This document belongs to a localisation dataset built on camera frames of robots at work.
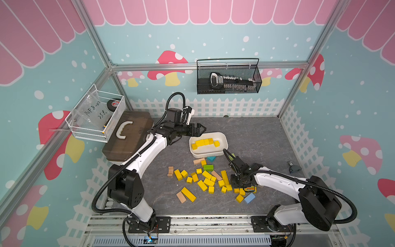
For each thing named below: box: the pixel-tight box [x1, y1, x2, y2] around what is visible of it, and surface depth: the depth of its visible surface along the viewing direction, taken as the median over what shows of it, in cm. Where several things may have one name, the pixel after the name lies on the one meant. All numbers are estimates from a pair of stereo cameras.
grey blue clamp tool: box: [286, 160, 302, 174], surface depth 94 cm
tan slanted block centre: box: [211, 170, 223, 181], surface depth 91 cm
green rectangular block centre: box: [203, 164, 214, 172], surface depth 94 cm
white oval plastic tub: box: [189, 131, 229, 159], surface depth 105 cm
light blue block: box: [243, 192, 256, 204], surface depth 83 cm
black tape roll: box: [106, 98, 122, 112], surface depth 82 cm
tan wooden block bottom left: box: [175, 190, 187, 204], surface depth 84 cm
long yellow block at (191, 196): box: [181, 186, 197, 203], surface depth 85 cm
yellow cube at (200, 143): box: [194, 139, 206, 147], surface depth 105 cm
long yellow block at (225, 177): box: [220, 169, 230, 187], surface depth 91 cm
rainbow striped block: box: [244, 185, 257, 194], surface depth 85 cm
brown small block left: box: [167, 165, 175, 179], surface depth 94 cm
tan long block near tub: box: [192, 157, 206, 165], surface depth 97 cm
